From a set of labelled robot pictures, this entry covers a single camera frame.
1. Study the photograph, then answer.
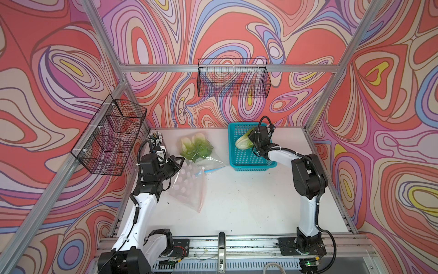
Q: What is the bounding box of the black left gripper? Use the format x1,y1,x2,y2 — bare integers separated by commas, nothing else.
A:
154,156,184,183

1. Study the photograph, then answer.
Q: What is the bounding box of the light green chinese cabbage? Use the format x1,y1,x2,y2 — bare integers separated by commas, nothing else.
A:
235,128,255,150

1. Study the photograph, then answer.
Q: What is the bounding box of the pink-zip clear zip-top bag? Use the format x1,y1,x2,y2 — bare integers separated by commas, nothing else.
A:
168,160,206,213

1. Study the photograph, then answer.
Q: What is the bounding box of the blue-zip clear zip-top bag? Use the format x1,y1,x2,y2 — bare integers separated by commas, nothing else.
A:
180,132,226,174

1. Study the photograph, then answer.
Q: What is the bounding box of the dark green bagged cabbage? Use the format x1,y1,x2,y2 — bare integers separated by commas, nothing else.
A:
180,132,214,162

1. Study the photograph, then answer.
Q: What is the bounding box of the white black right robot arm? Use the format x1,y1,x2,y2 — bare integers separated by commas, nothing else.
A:
248,125,327,257

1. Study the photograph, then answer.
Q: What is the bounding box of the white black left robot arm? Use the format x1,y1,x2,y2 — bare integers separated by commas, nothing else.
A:
98,153,185,274

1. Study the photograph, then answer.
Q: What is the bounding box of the teal plastic basket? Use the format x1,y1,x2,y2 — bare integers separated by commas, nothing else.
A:
228,122,277,171

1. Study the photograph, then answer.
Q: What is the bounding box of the metal pen holder cup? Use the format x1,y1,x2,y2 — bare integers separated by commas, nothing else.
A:
146,131,164,150

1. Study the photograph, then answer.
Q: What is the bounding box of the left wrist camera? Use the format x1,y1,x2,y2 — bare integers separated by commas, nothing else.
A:
151,145,166,155

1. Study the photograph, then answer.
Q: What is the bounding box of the black wire basket left wall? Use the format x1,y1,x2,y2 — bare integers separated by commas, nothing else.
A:
71,95,147,176

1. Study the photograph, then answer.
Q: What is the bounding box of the black wire basket wall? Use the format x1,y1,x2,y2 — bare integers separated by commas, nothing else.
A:
71,95,147,176
197,57,271,98

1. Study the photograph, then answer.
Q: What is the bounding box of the black wire basket back wall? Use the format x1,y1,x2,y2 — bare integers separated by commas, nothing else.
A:
197,57,271,98

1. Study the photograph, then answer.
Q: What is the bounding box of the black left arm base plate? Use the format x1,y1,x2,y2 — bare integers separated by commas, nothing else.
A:
160,239,189,259

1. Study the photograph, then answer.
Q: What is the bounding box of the black silver centre bracket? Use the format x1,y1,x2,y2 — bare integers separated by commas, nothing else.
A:
217,232,227,274

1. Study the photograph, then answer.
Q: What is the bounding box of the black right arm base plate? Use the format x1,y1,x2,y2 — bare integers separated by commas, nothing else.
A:
277,235,327,257

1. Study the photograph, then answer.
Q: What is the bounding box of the aluminium front table rail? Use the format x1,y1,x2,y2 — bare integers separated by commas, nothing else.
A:
92,232,377,261

